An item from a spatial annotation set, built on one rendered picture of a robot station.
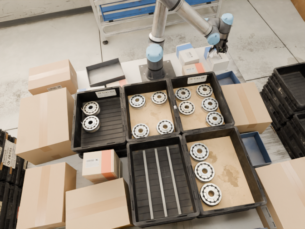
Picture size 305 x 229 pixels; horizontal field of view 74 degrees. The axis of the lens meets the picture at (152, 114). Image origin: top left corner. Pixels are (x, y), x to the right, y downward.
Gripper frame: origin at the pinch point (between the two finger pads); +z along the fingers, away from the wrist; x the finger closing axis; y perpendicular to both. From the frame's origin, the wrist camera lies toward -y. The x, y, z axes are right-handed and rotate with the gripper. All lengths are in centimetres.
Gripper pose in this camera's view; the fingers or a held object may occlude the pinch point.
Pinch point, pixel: (216, 56)
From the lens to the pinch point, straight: 174.4
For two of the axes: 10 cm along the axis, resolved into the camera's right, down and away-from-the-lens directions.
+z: 0.7, 5.2, 8.5
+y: 2.1, 8.3, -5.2
